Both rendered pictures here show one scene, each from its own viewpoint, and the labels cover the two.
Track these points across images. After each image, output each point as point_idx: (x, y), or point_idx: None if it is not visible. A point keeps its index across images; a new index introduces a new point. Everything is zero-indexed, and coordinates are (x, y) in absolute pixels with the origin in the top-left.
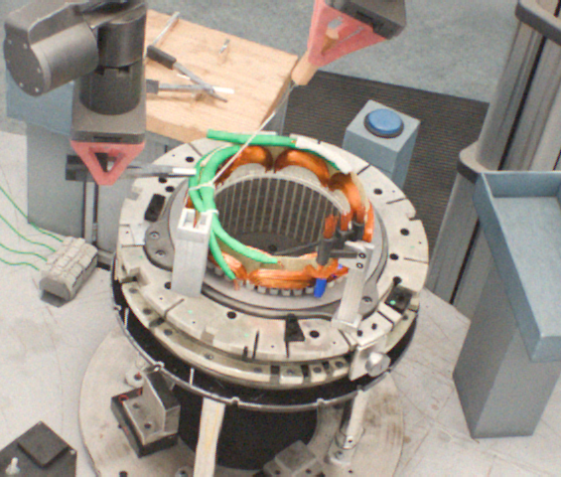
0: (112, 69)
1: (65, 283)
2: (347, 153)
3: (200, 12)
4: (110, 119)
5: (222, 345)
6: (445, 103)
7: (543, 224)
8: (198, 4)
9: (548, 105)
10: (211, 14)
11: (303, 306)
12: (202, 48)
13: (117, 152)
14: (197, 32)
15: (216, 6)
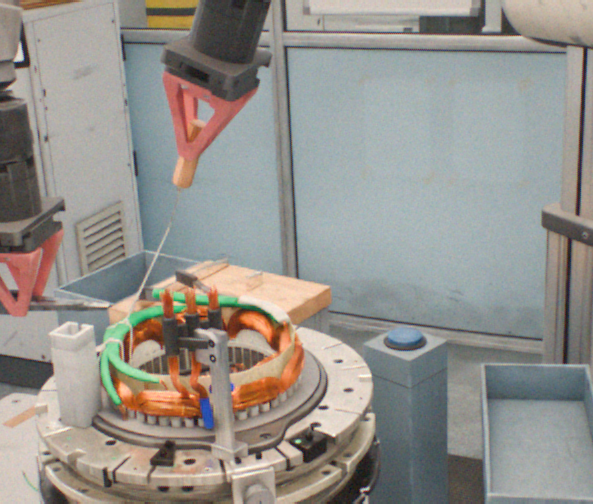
0: None
1: None
2: (322, 335)
3: (452, 426)
4: None
5: (85, 467)
6: None
7: (558, 421)
8: (451, 420)
9: (588, 318)
10: (462, 428)
11: (188, 435)
12: (239, 281)
13: (40, 290)
14: (242, 272)
15: (468, 422)
